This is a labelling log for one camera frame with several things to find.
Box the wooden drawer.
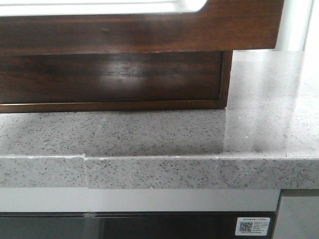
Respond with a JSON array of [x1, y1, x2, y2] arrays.
[[0, 52, 222, 103], [0, 0, 284, 55]]

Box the dark wooden drawer cabinet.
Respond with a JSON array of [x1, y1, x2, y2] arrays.
[[0, 51, 233, 113]]

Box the black glass appliance door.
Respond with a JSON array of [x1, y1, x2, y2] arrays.
[[0, 212, 276, 239]]

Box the white QR code sticker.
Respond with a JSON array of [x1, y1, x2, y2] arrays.
[[235, 217, 271, 236]]

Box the white pleated curtain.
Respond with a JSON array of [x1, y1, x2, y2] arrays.
[[275, 0, 319, 52]]

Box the grey cabinet panel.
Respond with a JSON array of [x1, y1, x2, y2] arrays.
[[273, 196, 319, 239]]

